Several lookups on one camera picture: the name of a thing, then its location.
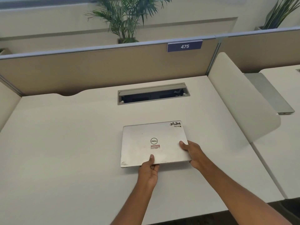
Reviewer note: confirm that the potted palm plant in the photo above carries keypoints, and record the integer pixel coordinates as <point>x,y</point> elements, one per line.
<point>127,16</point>

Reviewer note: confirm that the person's left thumb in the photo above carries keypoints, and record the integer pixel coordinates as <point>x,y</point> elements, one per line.
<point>151,159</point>

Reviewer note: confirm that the beige desk partition panel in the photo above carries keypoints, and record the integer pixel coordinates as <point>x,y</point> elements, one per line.
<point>260,49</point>
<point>105,67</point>

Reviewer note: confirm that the person's right thumb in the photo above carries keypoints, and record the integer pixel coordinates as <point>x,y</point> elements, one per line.
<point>184,146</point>

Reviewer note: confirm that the person's right hand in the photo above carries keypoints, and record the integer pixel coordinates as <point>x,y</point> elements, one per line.
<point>196,154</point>

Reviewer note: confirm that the white curved side divider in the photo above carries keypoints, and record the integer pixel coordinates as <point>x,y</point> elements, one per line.
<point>8,103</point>
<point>241,100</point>

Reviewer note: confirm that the person's left hand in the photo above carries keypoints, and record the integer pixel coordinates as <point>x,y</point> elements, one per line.
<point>147,172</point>

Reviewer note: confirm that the plain silver laptop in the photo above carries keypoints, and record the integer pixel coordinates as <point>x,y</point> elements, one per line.
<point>269,93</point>

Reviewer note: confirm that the person's right forearm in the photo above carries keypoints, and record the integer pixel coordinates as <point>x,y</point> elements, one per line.
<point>236,194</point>

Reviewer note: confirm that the silver laptop with stickers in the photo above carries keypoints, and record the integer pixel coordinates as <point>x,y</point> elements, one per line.
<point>152,142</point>

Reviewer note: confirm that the person's left forearm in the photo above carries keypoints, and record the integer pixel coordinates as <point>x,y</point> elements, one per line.
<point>133,203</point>

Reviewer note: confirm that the potted plant with long leaves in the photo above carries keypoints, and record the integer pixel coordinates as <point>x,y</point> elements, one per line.
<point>279,14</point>

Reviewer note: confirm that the blue desk number sign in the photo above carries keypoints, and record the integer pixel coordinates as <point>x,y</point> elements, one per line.
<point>184,46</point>

